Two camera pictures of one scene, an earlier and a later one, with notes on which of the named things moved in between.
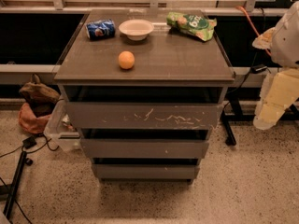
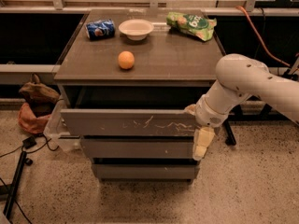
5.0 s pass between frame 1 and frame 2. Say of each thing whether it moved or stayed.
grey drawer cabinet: stayed
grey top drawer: moved
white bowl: stayed
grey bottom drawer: stayed
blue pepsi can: stayed
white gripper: moved
